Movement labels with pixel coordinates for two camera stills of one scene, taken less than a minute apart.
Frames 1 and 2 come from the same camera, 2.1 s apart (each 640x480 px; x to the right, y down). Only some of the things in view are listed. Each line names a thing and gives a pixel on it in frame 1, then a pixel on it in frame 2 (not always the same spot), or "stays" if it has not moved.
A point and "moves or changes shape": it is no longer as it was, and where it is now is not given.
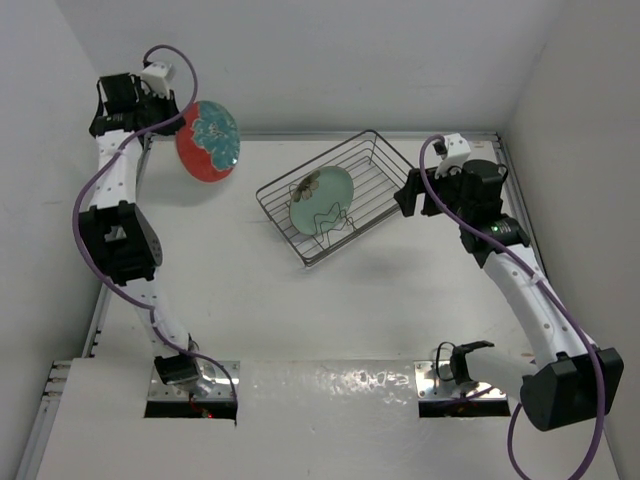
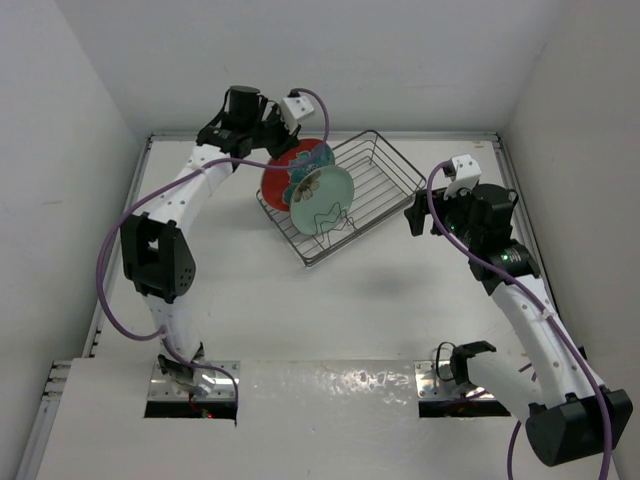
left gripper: [165, 105] → [288, 141]
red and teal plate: [209, 146] moves or changes shape
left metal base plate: [219, 381] stays
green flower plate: [321, 200] stays
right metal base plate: [435, 380] stays
